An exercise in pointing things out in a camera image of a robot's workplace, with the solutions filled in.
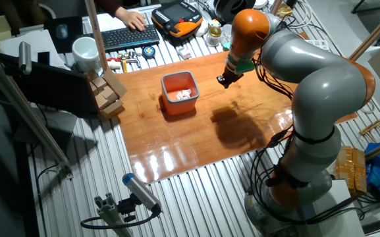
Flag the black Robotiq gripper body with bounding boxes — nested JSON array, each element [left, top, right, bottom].
[[221, 67, 244, 83]]

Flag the person's right forearm dark sleeve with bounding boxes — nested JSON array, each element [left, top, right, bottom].
[[94, 0, 124, 16]]

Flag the orange trash can blue rim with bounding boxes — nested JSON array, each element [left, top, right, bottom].
[[160, 70, 200, 116]]

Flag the person's right hand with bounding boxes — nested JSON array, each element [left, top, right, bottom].
[[115, 7, 147, 31]]

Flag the small clear wrapped packet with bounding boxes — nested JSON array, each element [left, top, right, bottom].
[[176, 47, 193, 60]]

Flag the clear jar white lid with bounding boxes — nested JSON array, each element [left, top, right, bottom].
[[221, 23, 233, 43]]

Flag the black filament spool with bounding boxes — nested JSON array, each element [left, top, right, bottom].
[[213, 0, 256, 23]]

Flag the black round tape measure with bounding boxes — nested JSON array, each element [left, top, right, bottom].
[[142, 45, 157, 60]]

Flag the black orange teach pendant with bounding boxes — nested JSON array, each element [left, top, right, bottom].
[[151, 0, 204, 39]]

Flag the orange wooden board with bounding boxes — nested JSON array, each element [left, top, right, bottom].
[[114, 31, 358, 185]]

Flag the gold foil packet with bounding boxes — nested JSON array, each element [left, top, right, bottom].
[[277, 3, 294, 20]]

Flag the metal faucet fitting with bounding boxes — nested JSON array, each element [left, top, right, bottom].
[[117, 51, 142, 74]]

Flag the white power strip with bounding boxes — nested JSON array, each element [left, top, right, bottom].
[[303, 39, 331, 51]]

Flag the black computer keyboard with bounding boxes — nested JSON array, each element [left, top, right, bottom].
[[86, 24, 161, 53]]

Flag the white red valve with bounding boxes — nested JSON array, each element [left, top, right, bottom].
[[106, 57, 122, 70]]

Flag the open cardboard box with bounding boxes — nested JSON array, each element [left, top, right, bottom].
[[86, 68, 128, 120]]

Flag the small wooden block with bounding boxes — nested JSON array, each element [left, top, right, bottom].
[[92, 76, 107, 90], [94, 93, 110, 110], [101, 86, 119, 103]]

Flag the white paper sheet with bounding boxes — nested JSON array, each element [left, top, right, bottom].
[[95, 8, 153, 32]]

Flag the white ceramic mug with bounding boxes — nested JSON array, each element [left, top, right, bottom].
[[71, 36, 102, 73]]

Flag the yellow taped parcel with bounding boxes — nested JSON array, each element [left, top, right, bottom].
[[333, 144, 368, 195]]

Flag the wooden stick assembly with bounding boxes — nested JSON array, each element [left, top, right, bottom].
[[359, 113, 380, 142]]

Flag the dark computer mouse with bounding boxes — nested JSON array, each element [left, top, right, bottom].
[[55, 23, 69, 40]]

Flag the black flat monitor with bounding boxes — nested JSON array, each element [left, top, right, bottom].
[[0, 52, 92, 118]]

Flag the black mouse pad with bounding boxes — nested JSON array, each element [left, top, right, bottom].
[[43, 16, 85, 54]]

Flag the small black block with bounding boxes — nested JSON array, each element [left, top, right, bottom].
[[37, 51, 51, 65]]

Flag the white base box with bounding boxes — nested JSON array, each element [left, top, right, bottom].
[[303, 179, 367, 237]]

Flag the white paper sheets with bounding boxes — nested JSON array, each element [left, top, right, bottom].
[[0, 29, 67, 70]]

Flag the white coiled cable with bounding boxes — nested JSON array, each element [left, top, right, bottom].
[[268, 0, 314, 30]]

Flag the upright wooden post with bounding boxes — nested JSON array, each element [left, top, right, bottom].
[[84, 0, 109, 72]]

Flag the silver camera blue cap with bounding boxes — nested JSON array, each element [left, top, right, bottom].
[[122, 172, 163, 213]]

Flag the beige tape ring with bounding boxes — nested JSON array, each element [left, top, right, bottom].
[[362, 100, 376, 115]]

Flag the long slanted wooden post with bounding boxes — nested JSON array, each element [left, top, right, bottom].
[[346, 2, 380, 65]]

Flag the aluminium profile camera stand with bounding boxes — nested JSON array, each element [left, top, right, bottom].
[[94, 192, 133, 237]]

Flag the black camera cable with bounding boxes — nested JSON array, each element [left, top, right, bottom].
[[80, 210, 161, 230]]

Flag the aluminium frame strut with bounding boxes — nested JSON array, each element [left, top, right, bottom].
[[0, 45, 72, 180]]

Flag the silver depth camera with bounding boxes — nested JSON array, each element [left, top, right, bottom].
[[18, 41, 32, 76]]

